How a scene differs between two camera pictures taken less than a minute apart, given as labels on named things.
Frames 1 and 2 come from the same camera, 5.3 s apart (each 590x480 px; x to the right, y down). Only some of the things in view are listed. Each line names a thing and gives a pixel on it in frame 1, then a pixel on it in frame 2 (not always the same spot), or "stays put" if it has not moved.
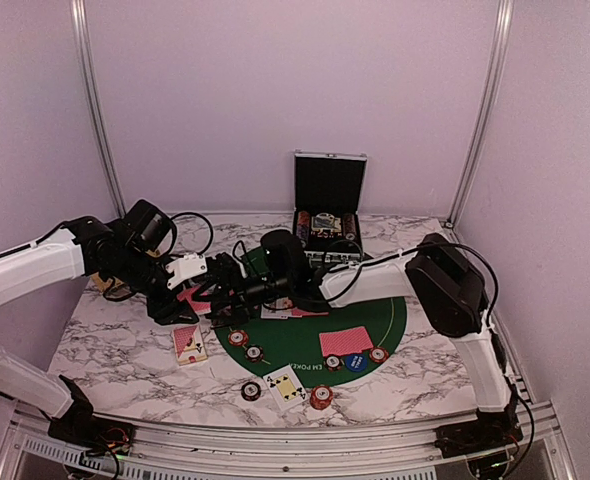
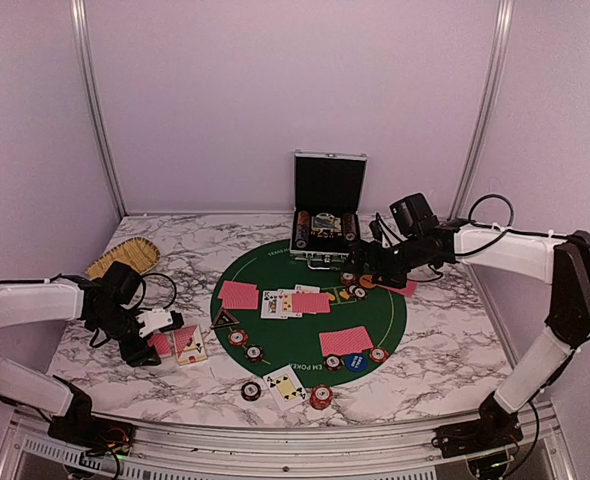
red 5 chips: [379, 355] stays put
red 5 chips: [238, 338] stays put
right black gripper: [240, 304] to [359, 251]
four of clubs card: [286, 387] stays put
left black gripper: [164, 311] to [137, 355]
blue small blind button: [356, 362] stays put
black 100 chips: [333, 363] stays put
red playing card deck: [201, 307] to [162, 343]
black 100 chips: [254, 353] stays put
